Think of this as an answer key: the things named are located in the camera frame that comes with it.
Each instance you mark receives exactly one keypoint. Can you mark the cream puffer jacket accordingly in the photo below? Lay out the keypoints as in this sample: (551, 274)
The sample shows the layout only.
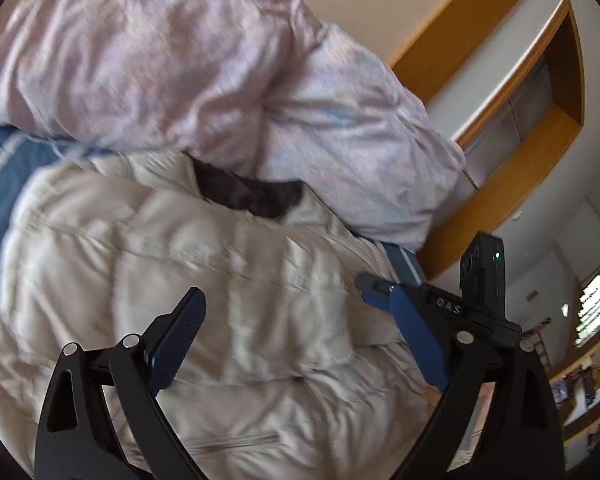
(292, 375)

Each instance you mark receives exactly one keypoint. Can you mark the blue white striped bedsheet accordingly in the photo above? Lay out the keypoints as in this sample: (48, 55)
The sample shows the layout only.
(21, 154)

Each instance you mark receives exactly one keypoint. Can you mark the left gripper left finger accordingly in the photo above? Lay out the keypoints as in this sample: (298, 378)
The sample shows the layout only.
(76, 437)

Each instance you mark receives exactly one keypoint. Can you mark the pink floral duvet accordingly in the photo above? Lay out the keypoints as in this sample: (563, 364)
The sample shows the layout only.
(259, 87)

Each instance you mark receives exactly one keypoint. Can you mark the wooden bookshelf with items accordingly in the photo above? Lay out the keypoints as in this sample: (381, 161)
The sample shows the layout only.
(575, 384)

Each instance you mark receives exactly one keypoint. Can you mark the wooden headboard shelf frame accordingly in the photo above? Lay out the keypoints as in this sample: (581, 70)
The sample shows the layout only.
(506, 80)

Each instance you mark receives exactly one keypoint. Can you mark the window with grille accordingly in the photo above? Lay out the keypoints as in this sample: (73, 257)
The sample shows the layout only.
(589, 313)

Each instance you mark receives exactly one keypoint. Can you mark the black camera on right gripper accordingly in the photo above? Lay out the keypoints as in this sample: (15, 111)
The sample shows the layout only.
(482, 273)

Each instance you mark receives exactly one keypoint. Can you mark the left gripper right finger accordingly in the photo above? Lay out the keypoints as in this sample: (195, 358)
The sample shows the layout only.
(459, 348)

